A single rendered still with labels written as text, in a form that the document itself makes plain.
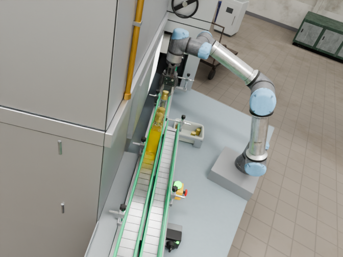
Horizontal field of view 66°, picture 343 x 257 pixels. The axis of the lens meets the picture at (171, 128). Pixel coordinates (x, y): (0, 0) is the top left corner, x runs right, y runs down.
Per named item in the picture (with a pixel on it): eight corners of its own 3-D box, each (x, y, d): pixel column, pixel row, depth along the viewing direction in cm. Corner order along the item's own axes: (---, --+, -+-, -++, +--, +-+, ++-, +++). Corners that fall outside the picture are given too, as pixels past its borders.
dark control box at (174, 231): (163, 231, 132) (166, 222, 127) (178, 234, 132) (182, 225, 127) (161, 246, 125) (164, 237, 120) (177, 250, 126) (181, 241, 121)
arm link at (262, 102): (265, 163, 159) (276, 80, 129) (265, 181, 147) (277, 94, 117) (244, 161, 163) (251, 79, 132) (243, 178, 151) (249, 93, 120)
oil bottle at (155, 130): (146, 148, 157) (153, 120, 144) (155, 150, 157) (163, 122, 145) (145, 154, 153) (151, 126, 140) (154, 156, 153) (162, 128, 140)
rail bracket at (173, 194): (167, 200, 131) (172, 183, 123) (180, 203, 132) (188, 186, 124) (166, 207, 128) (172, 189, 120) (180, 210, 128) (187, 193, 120)
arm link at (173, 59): (169, 48, 130) (185, 52, 131) (167, 56, 133) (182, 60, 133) (167, 53, 124) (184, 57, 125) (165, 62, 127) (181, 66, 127)
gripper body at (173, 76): (160, 84, 133) (165, 62, 126) (162, 77, 140) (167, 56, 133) (174, 88, 133) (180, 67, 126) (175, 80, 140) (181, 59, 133)
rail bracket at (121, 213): (108, 217, 117) (111, 199, 109) (124, 220, 118) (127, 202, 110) (106, 225, 114) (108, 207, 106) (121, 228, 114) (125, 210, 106)
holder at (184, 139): (165, 125, 201) (167, 117, 196) (200, 134, 202) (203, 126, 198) (162, 139, 187) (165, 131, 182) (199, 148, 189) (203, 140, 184)
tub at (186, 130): (172, 126, 201) (175, 117, 196) (200, 133, 202) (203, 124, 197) (170, 140, 187) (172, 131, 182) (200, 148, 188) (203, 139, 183)
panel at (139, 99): (152, 70, 217) (160, 29, 197) (155, 71, 217) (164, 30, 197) (126, 137, 145) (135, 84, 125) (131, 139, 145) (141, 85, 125)
